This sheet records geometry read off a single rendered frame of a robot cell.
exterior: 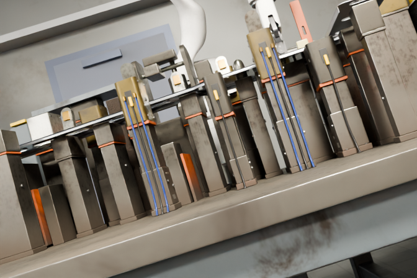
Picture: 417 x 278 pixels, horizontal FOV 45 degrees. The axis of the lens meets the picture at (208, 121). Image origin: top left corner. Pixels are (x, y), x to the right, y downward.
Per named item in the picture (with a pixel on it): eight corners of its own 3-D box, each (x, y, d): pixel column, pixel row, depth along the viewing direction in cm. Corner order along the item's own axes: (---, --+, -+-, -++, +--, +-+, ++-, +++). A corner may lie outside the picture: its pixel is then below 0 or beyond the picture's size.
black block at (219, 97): (236, 192, 119) (198, 76, 122) (239, 190, 129) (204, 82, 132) (257, 186, 118) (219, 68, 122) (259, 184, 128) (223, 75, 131)
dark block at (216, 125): (232, 187, 160) (193, 63, 165) (234, 187, 167) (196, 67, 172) (247, 183, 160) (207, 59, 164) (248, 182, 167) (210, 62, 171)
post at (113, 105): (139, 216, 164) (105, 100, 169) (143, 215, 169) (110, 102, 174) (153, 212, 164) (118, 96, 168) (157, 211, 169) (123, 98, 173)
